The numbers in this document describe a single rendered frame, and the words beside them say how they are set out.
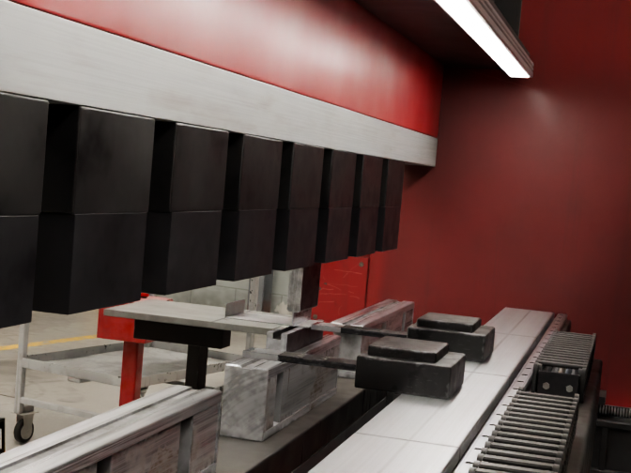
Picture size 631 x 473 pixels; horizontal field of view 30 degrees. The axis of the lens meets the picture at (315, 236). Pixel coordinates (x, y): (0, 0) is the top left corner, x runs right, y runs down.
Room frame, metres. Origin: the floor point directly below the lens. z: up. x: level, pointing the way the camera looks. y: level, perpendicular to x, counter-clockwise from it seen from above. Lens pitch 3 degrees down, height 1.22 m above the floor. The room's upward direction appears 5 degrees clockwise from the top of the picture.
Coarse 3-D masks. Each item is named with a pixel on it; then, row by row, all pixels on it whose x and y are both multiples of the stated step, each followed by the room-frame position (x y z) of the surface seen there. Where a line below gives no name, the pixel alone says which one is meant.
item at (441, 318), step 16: (432, 320) 1.64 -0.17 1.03; (448, 320) 1.65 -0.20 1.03; (464, 320) 1.67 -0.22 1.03; (480, 320) 1.71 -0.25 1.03; (384, 336) 1.69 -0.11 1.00; (400, 336) 1.69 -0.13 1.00; (416, 336) 1.64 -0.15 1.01; (432, 336) 1.63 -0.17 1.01; (448, 336) 1.63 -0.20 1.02; (464, 336) 1.62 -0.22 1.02; (480, 336) 1.61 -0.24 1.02; (464, 352) 1.62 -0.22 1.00; (480, 352) 1.61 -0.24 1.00
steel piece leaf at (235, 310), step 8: (232, 304) 1.76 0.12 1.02; (240, 304) 1.80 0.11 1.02; (232, 312) 1.77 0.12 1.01; (240, 312) 1.81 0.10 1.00; (248, 320) 1.73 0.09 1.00; (256, 320) 1.73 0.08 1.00; (264, 320) 1.74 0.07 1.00; (272, 320) 1.75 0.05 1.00; (280, 320) 1.75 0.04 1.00; (288, 320) 1.76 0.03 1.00
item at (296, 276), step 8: (320, 264) 1.79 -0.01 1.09; (296, 272) 1.70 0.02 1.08; (304, 272) 1.71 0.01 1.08; (312, 272) 1.75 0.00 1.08; (296, 280) 1.70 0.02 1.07; (304, 280) 1.71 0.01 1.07; (312, 280) 1.75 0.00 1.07; (288, 288) 1.70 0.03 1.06; (296, 288) 1.70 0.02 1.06; (304, 288) 1.71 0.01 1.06; (312, 288) 1.76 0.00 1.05; (288, 296) 1.70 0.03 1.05; (296, 296) 1.70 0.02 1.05; (304, 296) 1.72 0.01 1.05; (312, 296) 1.76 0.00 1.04; (288, 304) 1.70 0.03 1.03; (296, 304) 1.70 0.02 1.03; (304, 304) 1.72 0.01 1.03; (312, 304) 1.76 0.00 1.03; (296, 312) 1.70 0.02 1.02; (304, 312) 1.76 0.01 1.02; (296, 320) 1.72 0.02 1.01; (304, 320) 1.76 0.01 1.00
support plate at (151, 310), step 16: (128, 304) 1.81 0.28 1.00; (144, 304) 1.83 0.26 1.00; (160, 304) 1.84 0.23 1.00; (176, 304) 1.86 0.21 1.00; (192, 304) 1.88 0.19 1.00; (160, 320) 1.71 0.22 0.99; (176, 320) 1.71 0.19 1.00; (192, 320) 1.70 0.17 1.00; (208, 320) 1.70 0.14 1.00; (224, 320) 1.72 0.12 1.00; (240, 320) 1.73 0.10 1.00
